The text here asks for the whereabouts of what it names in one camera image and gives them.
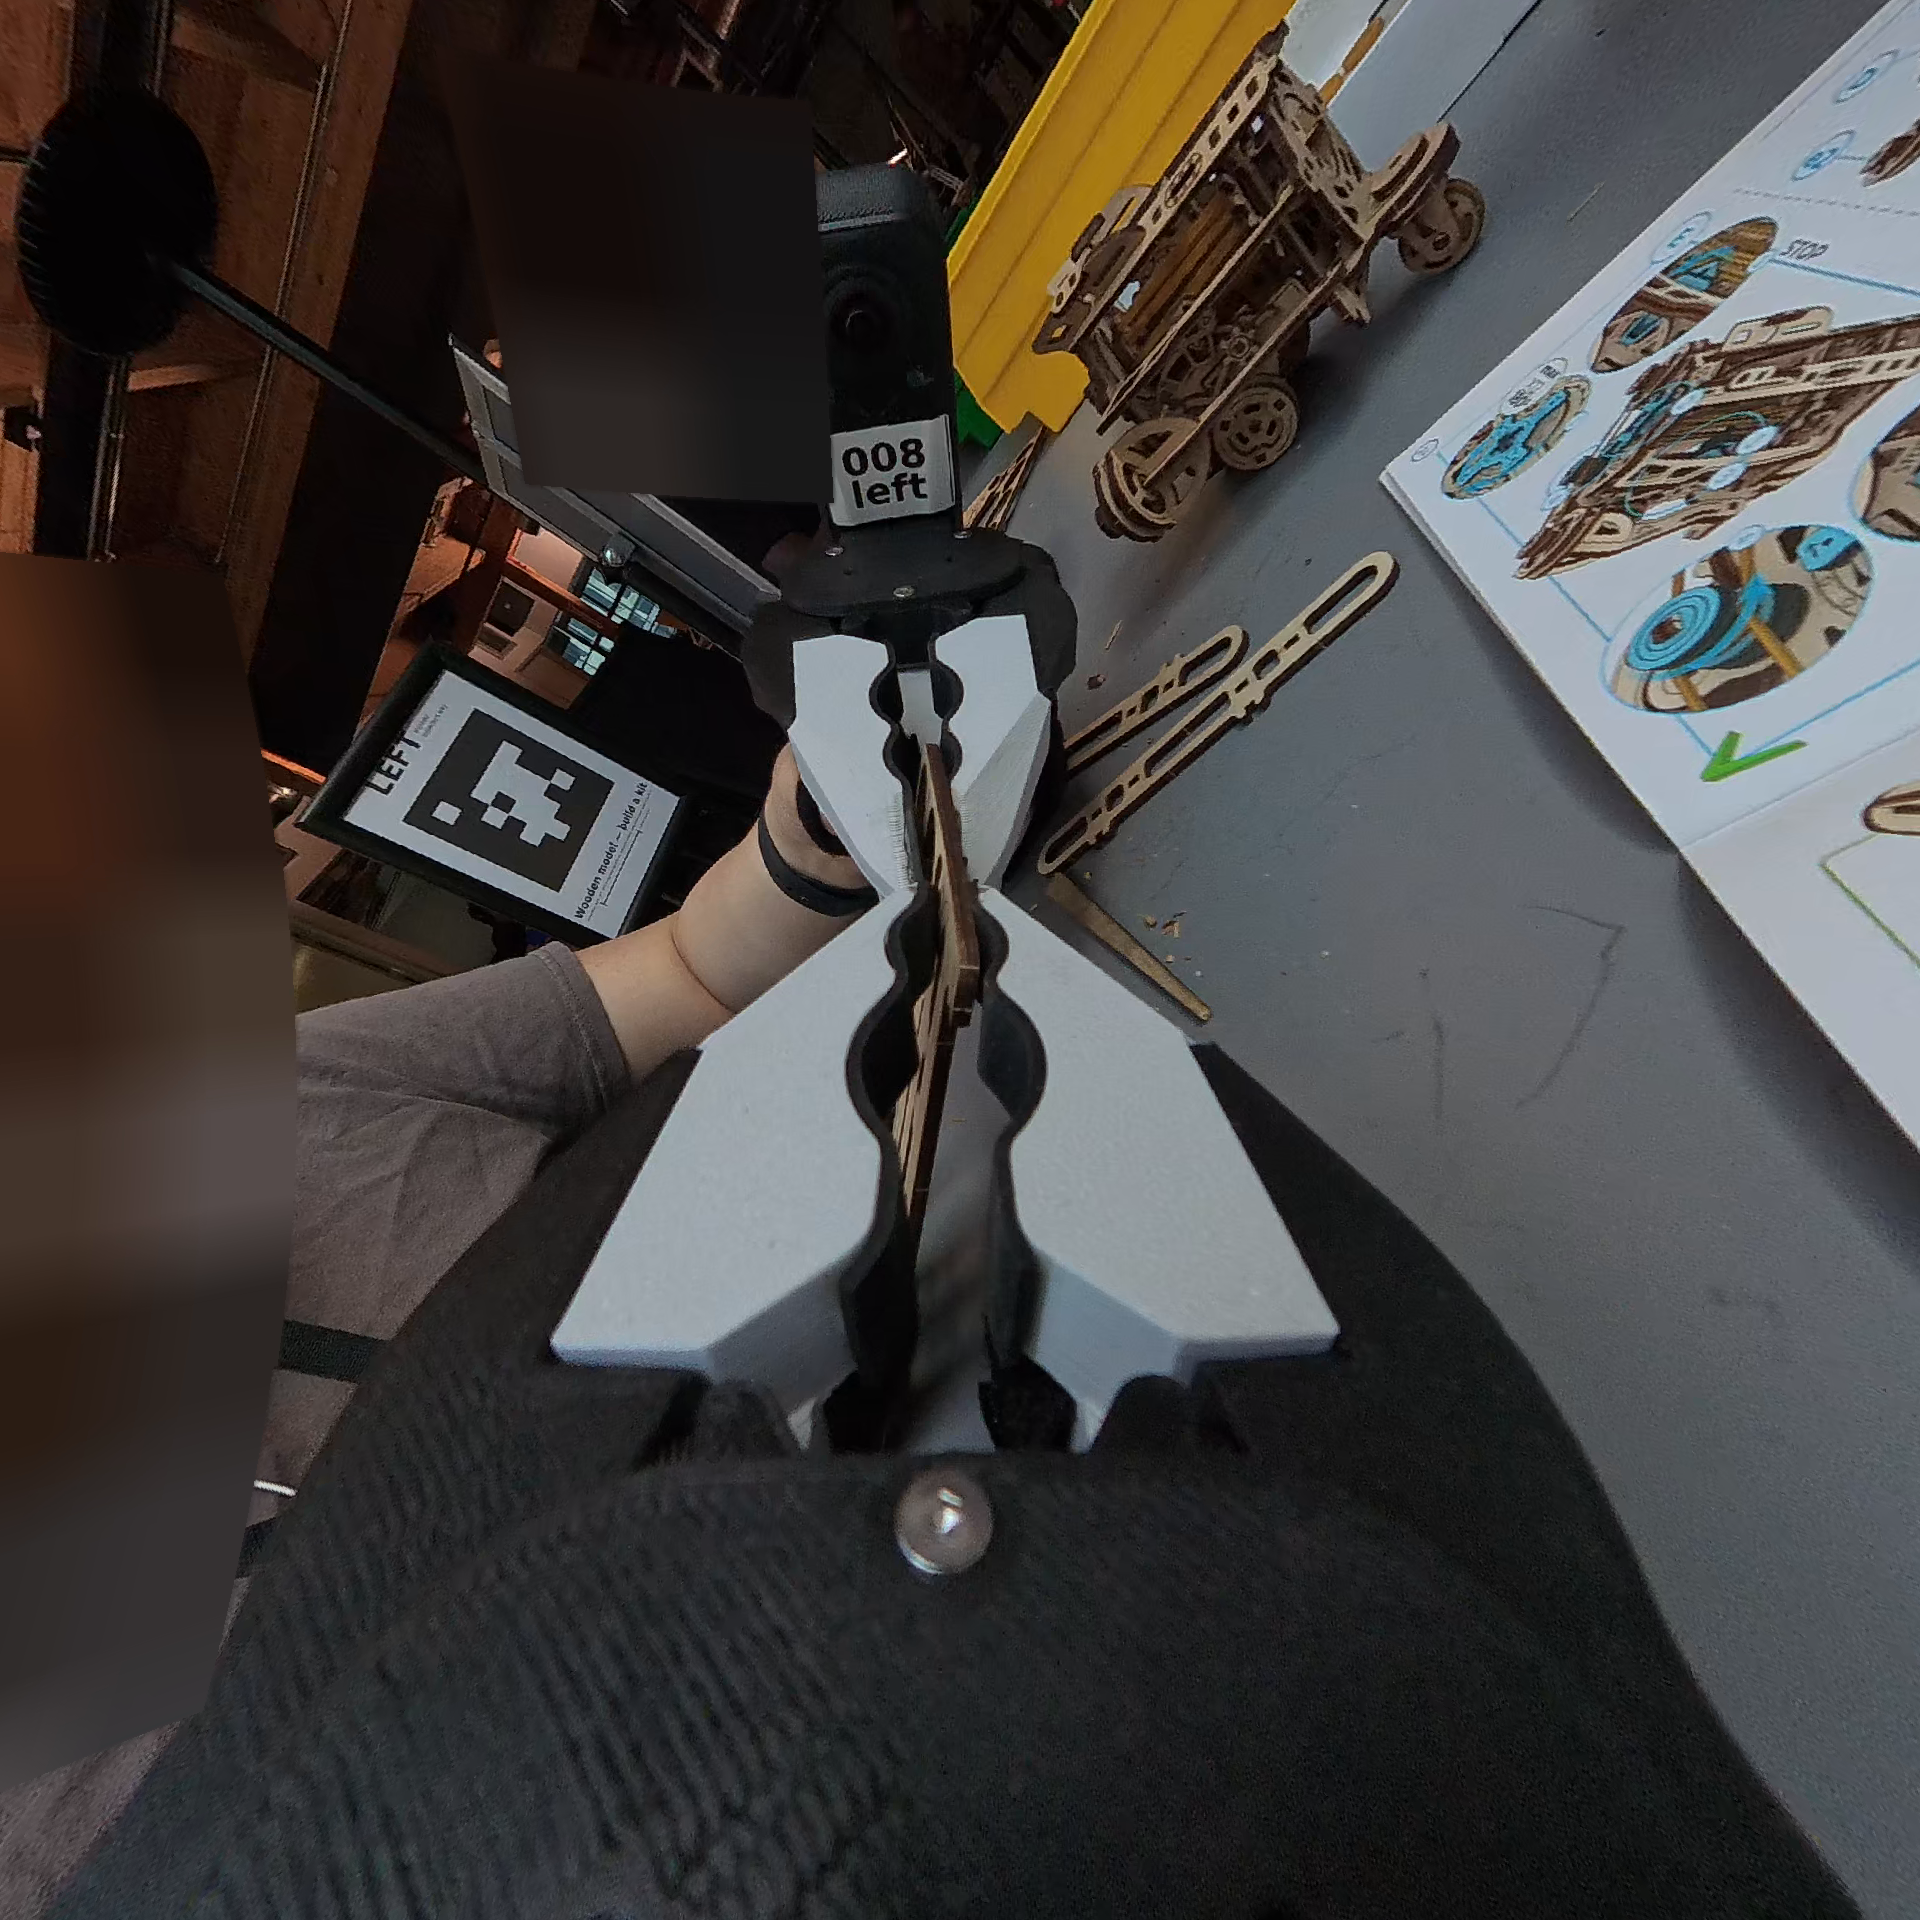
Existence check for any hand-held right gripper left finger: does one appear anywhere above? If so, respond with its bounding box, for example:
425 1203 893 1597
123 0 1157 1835
548 884 920 1449

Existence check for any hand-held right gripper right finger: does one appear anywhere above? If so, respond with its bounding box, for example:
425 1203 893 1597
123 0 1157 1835
973 884 1343 1455

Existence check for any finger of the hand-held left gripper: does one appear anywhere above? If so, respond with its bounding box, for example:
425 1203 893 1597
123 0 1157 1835
930 615 1055 891
786 639 924 902

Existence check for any wooden parts sheet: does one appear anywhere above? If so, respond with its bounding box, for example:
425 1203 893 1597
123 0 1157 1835
883 743 984 1248

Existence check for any person's left forearm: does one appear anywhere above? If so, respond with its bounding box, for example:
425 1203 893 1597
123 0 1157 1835
569 841 888 1061

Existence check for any wooden model vehicle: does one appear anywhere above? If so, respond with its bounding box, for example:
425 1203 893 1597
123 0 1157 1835
1028 23 1490 546

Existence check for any person's left hand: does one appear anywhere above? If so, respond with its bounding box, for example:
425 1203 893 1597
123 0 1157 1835
763 743 875 895

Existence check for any black wristband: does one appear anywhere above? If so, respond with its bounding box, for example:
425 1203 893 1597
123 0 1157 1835
756 817 875 921

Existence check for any small wooden lattice part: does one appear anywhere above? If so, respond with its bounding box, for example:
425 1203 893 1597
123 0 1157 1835
961 424 1050 533

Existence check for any grey framed panel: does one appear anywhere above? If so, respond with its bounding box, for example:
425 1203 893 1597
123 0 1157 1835
449 336 790 641

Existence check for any short slotted wooden strip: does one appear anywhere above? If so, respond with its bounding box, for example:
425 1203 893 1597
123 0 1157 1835
1058 624 1252 776

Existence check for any long slotted wooden strip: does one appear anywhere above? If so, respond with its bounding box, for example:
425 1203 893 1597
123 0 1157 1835
1034 552 1399 878

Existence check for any thin wooden stick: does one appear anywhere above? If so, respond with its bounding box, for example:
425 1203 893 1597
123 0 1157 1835
1042 871 1213 1027

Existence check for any black framed marker sign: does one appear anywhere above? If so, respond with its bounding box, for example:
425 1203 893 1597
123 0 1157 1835
295 642 689 942

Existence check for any yellow plastic bin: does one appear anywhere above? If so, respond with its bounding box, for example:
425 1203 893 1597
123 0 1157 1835
944 0 1296 432

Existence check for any instruction booklet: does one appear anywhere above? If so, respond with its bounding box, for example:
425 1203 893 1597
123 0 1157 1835
1376 0 1920 1159

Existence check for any white cardboard box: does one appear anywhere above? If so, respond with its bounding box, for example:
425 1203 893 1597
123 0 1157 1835
1316 0 1394 111

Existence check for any black round fan on pole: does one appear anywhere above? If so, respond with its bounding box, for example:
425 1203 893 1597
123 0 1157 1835
14 90 482 470

